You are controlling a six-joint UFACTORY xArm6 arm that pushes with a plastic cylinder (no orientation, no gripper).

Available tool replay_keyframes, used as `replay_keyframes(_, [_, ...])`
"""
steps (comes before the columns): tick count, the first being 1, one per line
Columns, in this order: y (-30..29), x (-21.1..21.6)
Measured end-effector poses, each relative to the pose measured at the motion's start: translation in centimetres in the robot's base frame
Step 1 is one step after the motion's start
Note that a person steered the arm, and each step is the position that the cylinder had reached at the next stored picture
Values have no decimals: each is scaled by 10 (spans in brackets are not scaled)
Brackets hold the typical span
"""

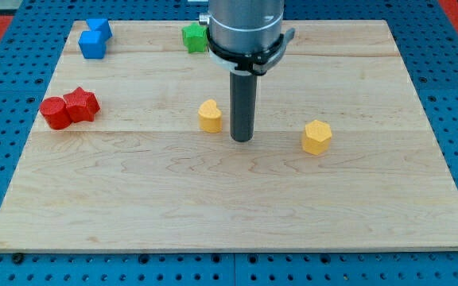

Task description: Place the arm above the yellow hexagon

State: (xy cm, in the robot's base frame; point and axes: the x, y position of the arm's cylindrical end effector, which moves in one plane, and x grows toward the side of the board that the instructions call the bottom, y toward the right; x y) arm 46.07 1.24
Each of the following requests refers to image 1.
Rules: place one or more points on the yellow hexagon block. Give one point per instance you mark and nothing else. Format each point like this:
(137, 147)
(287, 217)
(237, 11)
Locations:
(316, 137)

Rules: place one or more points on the blue block rear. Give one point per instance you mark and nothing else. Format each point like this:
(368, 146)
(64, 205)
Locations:
(100, 25)

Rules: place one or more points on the light wooden board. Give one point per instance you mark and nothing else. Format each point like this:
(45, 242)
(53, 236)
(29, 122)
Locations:
(144, 178)

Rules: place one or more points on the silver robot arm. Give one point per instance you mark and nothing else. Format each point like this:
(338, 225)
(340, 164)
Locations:
(250, 22)

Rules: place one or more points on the blue hexagon block front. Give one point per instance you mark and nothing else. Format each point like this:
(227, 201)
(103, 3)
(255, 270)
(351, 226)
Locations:
(92, 44)

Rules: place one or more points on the green star block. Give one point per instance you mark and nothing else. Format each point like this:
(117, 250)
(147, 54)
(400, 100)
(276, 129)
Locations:
(194, 37)

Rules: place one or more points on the yellow heart block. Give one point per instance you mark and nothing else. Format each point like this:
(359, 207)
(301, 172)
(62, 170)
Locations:
(210, 117)

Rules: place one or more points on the red cylinder block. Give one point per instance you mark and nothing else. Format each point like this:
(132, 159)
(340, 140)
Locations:
(54, 111)

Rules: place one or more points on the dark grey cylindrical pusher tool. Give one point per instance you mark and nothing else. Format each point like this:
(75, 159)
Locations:
(242, 106)

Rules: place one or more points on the red star block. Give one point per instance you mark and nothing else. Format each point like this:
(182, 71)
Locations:
(81, 105)

